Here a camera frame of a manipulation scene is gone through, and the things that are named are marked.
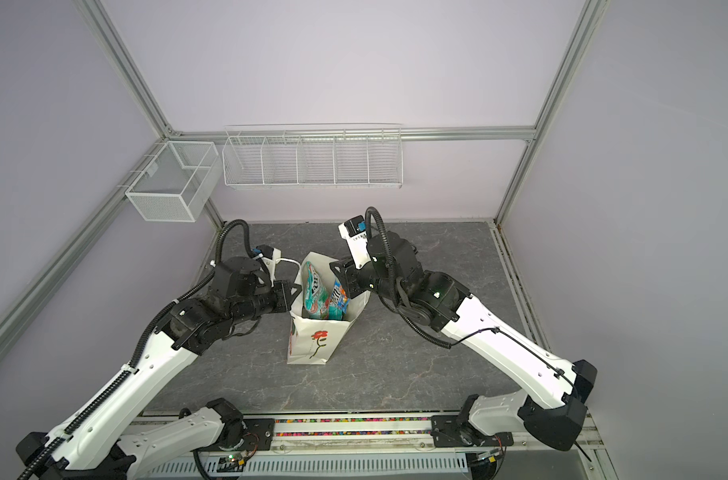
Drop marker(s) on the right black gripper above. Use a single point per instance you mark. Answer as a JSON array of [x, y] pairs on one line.
[[347, 273]]

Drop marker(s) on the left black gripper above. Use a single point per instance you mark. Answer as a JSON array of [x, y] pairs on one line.
[[286, 295]]

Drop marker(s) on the white flower paper bag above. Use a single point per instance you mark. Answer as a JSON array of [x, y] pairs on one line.
[[313, 342]]

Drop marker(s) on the blue m&m's candy packet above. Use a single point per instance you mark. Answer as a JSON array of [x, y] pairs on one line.
[[338, 302]]

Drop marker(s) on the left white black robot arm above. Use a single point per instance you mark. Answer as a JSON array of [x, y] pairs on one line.
[[92, 443]]

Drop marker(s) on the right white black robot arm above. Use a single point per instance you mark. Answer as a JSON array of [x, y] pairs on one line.
[[551, 404]]

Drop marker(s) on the white mesh box basket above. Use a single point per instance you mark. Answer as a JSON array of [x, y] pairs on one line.
[[177, 182]]

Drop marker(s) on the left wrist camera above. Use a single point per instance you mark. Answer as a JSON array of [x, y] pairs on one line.
[[270, 257]]

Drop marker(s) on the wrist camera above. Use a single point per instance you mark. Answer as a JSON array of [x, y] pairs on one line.
[[353, 231], [270, 257]]

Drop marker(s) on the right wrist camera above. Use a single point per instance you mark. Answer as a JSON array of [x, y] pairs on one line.
[[353, 231]]

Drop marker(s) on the white wire shelf basket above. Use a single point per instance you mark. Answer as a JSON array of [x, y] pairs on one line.
[[313, 155]]

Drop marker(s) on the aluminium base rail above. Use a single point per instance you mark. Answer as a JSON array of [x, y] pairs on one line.
[[336, 446]]

